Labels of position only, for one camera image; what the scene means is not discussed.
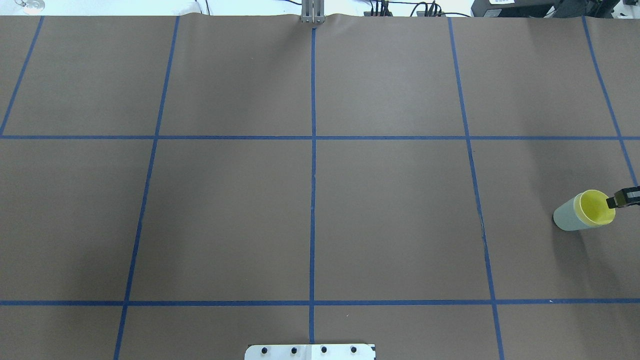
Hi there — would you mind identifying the green plastic cup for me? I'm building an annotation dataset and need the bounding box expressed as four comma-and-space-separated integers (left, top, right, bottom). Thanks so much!
552, 192, 601, 231

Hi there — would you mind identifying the yellow plastic cup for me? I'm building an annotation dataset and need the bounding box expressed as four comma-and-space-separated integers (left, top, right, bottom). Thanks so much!
571, 189, 617, 228

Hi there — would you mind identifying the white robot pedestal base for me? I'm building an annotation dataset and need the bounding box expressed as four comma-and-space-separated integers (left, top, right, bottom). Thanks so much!
244, 343, 377, 360

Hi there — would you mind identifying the black box with label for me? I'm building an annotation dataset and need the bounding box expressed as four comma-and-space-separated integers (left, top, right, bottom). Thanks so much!
471, 0, 556, 18

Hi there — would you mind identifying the aluminium frame post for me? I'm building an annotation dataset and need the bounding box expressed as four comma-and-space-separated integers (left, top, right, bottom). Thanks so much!
300, 0, 326, 24

